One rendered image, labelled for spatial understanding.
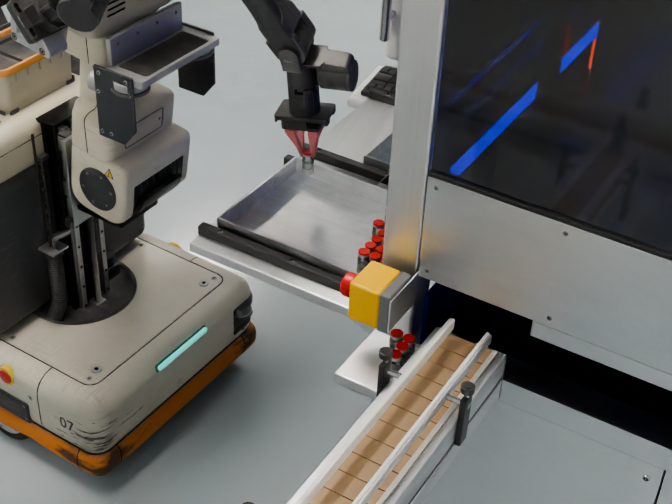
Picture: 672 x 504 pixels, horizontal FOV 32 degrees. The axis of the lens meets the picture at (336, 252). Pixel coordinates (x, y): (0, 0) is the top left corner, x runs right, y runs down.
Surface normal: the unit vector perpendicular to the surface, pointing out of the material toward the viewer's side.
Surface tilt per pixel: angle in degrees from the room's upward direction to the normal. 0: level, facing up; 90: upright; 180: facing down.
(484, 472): 90
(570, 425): 90
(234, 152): 0
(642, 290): 90
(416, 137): 90
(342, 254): 0
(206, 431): 0
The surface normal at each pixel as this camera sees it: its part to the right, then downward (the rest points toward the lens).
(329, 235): 0.04, -0.80
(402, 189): -0.52, 0.50
